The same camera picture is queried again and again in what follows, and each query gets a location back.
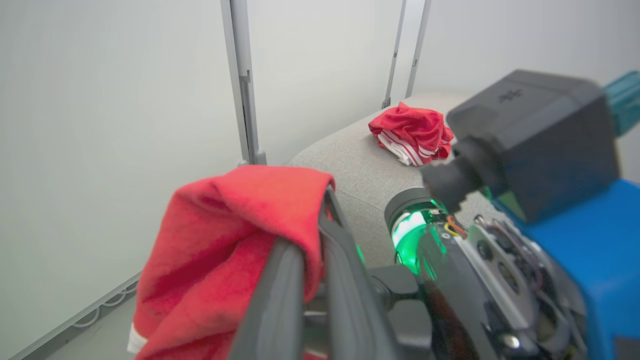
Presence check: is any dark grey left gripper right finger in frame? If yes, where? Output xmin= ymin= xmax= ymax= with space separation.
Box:
xmin=317 ymin=186 xmax=401 ymax=360

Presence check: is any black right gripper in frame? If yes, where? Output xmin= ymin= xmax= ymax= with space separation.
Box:
xmin=369 ymin=187 xmax=592 ymax=360

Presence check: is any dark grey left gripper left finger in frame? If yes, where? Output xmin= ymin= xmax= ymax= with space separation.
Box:
xmin=227 ymin=236 xmax=307 ymax=360

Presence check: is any red fleece cloth white trim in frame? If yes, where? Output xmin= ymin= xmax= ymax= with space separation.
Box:
xmin=127 ymin=165 xmax=336 ymax=360

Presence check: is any red white-striped jersey garment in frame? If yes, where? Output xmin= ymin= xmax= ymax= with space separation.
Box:
xmin=368 ymin=101 xmax=455 ymax=167

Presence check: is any grey fabric sofa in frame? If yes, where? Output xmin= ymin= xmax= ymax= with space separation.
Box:
xmin=287 ymin=91 xmax=506 ymax=271

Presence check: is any narrow white partition panel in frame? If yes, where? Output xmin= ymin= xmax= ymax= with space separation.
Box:
xmin=245 ymin=0 xmax=406 ymax=166

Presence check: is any wide white partition panel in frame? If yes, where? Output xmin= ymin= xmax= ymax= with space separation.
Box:
xmin=0 ymin=0 xmax=251 ymax=360

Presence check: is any white looped cable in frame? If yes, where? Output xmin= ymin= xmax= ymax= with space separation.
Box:
xmin=72 ymin=282 xmax=138 ymax=328

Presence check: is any blue right camera mount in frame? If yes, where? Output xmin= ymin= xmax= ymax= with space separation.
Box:
xmin=492 ymin=179 xmax=640 ymax=360

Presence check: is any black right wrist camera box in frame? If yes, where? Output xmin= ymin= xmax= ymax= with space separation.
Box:
xmin=420 ymin=69 xmax=621 ymax=223

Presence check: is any teal right camera connector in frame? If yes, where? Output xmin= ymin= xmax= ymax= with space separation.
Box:
xmin=604 ymin=71 xmax=640 ymax=137

